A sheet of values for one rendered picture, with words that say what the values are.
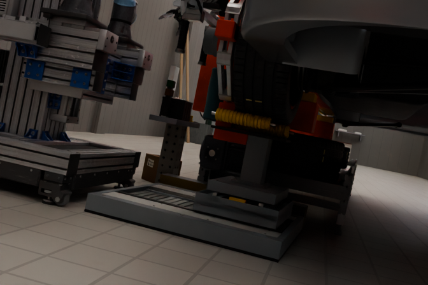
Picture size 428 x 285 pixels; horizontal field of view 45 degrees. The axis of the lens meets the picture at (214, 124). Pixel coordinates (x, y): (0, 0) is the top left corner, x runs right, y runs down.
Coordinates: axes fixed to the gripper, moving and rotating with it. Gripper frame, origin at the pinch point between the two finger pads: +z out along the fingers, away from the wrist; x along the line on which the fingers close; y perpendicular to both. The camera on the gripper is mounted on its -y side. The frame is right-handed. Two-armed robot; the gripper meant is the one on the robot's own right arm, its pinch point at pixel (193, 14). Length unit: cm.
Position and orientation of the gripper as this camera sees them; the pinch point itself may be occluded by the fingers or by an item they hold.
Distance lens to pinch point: 212.6
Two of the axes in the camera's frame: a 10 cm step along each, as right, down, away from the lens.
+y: -8.7, -0.5, 5.0
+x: -4.9, 2.2, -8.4
